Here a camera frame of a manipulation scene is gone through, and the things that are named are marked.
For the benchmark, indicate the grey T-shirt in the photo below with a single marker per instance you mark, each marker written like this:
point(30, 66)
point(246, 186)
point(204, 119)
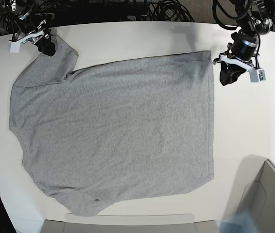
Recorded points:
point(126, 130)

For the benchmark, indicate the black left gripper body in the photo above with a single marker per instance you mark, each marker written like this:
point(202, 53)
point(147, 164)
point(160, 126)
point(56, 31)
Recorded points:
point(237, 59)

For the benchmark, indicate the grey side bin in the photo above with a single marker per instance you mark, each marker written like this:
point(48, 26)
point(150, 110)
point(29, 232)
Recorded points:
point(256, 210)

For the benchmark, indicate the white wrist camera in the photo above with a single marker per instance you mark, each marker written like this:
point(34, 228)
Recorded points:
point(14, 47)
point(257, 75)

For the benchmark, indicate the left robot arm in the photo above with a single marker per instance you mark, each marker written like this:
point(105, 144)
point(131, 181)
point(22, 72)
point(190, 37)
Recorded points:
point(249, 25)

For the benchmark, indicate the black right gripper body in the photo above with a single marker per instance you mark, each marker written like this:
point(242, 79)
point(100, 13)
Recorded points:
point(44, 42)

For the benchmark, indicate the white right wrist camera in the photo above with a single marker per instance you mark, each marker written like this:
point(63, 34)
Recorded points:
point(14, 47)

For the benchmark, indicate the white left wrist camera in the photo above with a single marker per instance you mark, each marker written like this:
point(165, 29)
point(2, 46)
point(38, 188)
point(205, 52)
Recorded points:
point(257, 75)

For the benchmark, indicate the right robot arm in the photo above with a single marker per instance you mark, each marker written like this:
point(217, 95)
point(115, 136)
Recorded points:
point(27, 27)

